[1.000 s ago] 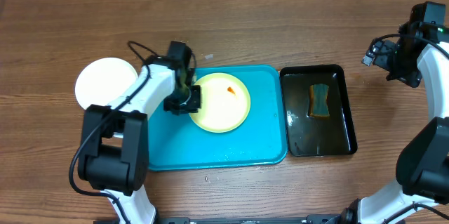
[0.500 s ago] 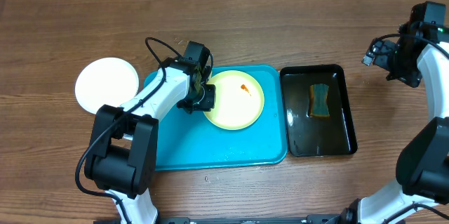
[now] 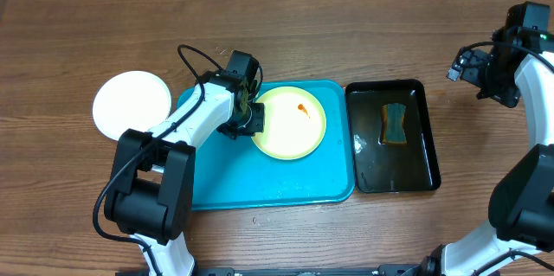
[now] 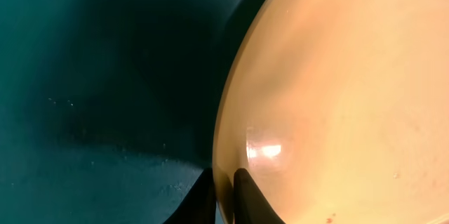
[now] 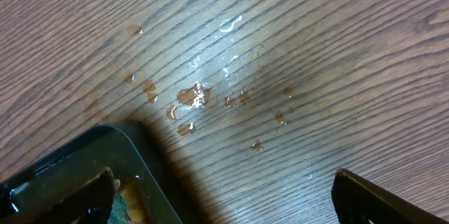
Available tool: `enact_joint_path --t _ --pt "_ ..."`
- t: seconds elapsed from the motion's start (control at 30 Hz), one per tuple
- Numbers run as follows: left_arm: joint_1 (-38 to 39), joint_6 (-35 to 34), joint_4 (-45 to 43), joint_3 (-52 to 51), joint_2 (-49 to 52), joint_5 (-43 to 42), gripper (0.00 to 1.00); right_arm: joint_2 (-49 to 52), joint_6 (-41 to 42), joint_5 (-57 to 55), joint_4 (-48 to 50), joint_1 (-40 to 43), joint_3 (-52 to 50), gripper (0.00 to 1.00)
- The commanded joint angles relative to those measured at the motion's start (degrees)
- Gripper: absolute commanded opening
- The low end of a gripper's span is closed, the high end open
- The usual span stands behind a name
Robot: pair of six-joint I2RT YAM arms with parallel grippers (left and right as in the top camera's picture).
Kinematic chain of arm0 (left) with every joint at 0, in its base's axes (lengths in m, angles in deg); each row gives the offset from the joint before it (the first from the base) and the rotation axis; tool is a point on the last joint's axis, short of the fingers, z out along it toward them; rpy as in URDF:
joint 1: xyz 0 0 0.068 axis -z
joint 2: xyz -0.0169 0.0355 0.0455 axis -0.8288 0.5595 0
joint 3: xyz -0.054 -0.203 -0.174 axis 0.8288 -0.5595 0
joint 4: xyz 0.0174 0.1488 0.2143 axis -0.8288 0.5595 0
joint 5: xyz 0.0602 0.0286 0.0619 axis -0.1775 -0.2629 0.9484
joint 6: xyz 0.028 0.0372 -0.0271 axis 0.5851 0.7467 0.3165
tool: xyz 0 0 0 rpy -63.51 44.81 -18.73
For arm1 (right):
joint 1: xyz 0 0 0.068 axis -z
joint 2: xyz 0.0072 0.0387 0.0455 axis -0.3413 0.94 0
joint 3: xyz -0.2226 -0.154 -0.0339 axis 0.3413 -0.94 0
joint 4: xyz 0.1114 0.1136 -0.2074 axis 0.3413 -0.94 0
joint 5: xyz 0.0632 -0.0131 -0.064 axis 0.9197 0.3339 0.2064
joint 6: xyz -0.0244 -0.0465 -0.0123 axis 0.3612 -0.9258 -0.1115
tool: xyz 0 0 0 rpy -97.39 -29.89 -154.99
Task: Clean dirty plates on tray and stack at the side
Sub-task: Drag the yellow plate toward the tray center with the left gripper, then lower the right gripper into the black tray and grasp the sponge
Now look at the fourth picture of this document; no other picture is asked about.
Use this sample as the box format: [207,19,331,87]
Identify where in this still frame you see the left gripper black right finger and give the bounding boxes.
[234,168,285,224]

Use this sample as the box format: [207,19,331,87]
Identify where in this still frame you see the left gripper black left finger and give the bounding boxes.
[163,168,217,224]

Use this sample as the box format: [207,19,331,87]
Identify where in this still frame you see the yellow plate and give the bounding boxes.
[213,0,448,223]

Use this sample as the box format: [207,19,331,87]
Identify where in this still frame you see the teal plastic tray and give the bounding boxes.
[1,0,264,223]

